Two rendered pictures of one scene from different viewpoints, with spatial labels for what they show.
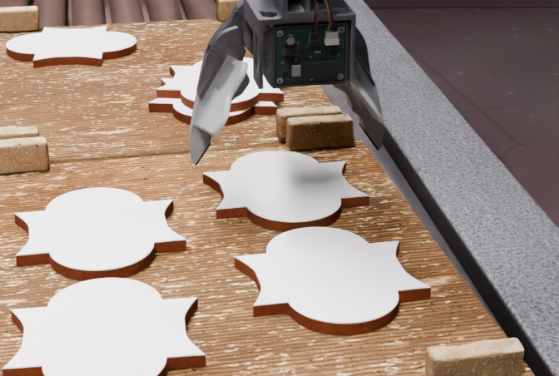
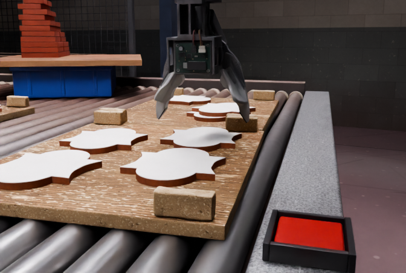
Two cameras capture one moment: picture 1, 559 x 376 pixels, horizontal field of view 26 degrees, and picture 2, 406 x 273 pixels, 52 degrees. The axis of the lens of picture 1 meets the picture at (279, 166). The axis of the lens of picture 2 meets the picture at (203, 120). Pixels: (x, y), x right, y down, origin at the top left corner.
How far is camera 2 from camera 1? 0.48 m
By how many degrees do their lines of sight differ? 27
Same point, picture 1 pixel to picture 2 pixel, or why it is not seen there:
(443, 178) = (296, 151)
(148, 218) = (127, 138)
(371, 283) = (186, 168)
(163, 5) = not seen: hidden behind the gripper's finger
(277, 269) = (151, 157)
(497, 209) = (311, 163)
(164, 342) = (60, 171)
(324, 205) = (208, 143)
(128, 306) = (69, 159)
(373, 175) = (252, 141)
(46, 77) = not seen: hidden behind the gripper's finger
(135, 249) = (105, 144)
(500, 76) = not seen: outside the picture
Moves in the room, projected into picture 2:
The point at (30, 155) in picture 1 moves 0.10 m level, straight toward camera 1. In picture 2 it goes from (113, 117) to (89, 127)
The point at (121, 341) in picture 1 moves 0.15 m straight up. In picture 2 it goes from (44, 168) to (34, 45)
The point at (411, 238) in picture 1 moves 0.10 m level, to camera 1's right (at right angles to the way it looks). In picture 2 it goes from (238, 160) to (311, 170)
